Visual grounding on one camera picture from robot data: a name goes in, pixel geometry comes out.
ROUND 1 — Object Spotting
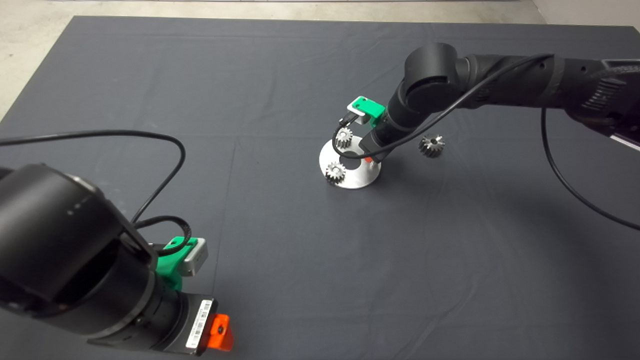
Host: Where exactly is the dark grey table cloth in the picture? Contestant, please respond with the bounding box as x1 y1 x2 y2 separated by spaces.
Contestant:
0 16 640 360

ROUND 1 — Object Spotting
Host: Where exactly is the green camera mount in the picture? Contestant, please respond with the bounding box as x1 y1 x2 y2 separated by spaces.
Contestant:
159 236 200 292
348 96 388 126

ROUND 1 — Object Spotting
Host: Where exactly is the round metal plate with hole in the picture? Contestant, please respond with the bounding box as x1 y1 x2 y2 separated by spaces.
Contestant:
319 136 382 190

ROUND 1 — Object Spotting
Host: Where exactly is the large steel gear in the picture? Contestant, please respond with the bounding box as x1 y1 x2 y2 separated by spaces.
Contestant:
418 134 446 159

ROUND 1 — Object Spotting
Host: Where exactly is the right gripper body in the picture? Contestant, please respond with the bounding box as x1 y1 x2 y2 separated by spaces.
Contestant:
359 129 401 164

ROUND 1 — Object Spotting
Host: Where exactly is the black camera cable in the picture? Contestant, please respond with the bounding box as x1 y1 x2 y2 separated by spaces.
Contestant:
0 130 193 257
332 53 640 232

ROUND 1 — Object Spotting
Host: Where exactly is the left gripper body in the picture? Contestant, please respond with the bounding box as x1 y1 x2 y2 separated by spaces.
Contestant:
156 290 220 357

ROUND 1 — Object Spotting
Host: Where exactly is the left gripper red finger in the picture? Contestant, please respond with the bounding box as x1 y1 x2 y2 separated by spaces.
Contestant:
207 313 234 352

